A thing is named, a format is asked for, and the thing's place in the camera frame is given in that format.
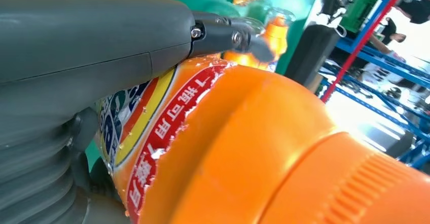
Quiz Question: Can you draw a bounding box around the green plastic crate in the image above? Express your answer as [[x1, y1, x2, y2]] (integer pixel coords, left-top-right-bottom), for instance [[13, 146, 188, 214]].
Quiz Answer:
[[341, 0, 384, 34]]

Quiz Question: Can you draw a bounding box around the red barrier bar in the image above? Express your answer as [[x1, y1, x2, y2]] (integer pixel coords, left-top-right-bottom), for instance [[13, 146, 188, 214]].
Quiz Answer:
[[320, 0, 413, 104]]

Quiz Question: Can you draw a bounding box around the person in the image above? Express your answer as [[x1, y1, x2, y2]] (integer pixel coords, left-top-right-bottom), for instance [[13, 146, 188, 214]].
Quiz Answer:
[[396, 0, 430, 62], [368, 16, 409, 65]]

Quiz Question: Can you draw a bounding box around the blue shelving rack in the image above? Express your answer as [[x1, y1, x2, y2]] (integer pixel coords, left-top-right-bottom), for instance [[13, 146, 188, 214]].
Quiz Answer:
[[319, 0, 430, 169]]

